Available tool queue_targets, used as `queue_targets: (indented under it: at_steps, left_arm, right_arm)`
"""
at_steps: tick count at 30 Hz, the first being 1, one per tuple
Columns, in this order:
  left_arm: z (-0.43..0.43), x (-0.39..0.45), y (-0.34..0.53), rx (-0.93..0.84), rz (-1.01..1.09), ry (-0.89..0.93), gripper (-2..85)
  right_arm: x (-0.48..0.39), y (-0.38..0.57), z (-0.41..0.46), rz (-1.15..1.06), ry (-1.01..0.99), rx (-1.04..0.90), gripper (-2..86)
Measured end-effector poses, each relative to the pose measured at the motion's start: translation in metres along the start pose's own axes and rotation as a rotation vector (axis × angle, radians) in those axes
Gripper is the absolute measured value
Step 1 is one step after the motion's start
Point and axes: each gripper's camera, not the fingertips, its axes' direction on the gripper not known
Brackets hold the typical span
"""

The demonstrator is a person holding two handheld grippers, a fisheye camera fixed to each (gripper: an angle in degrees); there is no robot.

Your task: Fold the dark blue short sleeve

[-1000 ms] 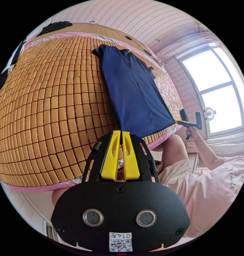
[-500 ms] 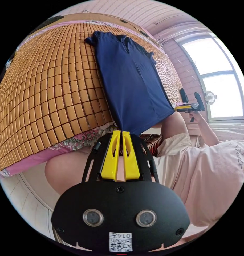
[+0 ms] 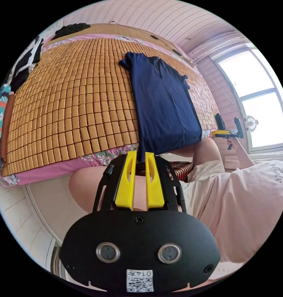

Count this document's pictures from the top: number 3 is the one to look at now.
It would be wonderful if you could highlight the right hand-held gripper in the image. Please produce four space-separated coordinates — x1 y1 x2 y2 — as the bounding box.
212 113 244 150

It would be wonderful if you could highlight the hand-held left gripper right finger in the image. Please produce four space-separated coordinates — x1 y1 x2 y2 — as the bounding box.
145 152 166 211

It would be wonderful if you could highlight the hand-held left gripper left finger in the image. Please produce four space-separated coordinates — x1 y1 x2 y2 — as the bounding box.
115 150 138 211

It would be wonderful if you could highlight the person's right forearm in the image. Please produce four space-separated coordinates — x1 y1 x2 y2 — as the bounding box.
233 140 256 168

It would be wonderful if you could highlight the dark blue short sleeve shirt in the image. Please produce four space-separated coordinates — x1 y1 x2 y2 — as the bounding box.
119 52 203 163

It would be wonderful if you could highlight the person's right hand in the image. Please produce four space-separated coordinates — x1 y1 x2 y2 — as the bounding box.
226 137 240 150

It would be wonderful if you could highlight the red patterned cloth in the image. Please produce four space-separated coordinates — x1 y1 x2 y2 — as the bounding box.
135 161 195 184

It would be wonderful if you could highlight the small white fan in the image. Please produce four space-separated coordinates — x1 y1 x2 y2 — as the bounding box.
244 115 258 133

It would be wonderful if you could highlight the window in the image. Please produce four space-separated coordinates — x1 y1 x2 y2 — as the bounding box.
212 43 283 154

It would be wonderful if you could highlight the person's body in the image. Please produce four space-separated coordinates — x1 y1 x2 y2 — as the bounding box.
68 137 283 293

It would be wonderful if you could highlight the bed with woven mat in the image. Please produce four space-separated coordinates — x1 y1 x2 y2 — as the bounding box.
0 23 222 187

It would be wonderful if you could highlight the teal patterned blanket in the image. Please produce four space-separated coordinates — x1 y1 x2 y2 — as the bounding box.
0 83 12 151

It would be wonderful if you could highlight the pile of clothes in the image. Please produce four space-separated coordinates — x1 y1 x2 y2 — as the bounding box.
10 36 45 94

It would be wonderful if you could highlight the black garment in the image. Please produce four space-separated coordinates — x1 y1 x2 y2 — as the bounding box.
52 23 90 41

